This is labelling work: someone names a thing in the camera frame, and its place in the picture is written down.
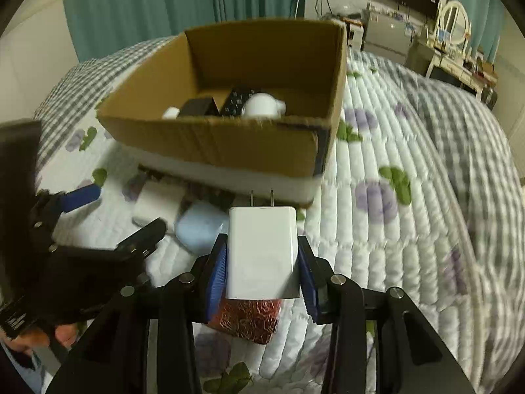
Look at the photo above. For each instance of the small white item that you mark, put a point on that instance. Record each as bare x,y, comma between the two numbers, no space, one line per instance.
170,113

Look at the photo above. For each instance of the white round device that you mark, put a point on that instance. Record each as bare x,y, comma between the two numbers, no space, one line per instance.
262,105

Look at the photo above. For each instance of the black patterned case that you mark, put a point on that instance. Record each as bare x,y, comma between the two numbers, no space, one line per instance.
236,100

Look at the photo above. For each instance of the grey checked blanket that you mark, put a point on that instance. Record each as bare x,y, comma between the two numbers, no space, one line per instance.
480,160

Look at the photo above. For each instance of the person's left forearm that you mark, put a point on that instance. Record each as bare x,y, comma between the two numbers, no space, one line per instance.
16,367

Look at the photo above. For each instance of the teal curtain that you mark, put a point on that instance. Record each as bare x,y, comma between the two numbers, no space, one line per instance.
164,4

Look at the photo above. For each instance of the silver cabinet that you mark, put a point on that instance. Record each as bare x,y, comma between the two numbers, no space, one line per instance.
387,35

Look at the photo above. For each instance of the small black box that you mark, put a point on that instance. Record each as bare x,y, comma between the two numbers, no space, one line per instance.
200,106

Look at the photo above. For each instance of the white dressing table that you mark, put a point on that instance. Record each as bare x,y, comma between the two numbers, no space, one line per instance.
459,63

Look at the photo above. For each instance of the person's left hand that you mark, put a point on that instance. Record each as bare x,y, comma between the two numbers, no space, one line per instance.
61,334

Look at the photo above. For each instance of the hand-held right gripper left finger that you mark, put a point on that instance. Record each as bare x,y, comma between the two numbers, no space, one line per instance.
217,273

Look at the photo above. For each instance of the white floral quilt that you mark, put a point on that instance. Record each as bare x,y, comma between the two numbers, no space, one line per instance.
389,221

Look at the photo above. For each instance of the brown cardboard box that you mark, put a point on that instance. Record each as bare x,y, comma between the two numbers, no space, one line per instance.
254,90

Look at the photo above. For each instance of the white charger plug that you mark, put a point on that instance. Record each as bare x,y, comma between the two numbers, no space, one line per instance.
262,250

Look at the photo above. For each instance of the white oval mirror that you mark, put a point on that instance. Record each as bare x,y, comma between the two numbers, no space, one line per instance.
453,22

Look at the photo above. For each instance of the red foil wrapped block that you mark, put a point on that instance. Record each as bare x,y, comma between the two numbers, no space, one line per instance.
250,316

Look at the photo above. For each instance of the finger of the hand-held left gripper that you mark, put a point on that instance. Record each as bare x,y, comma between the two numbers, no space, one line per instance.
141,236
84,196

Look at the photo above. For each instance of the light blue case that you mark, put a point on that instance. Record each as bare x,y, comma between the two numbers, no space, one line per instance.
199,230

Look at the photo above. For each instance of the white square adapter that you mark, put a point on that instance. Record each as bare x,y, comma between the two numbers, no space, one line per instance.
158,207

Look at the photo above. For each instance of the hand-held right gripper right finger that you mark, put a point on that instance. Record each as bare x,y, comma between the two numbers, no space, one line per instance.
308,279

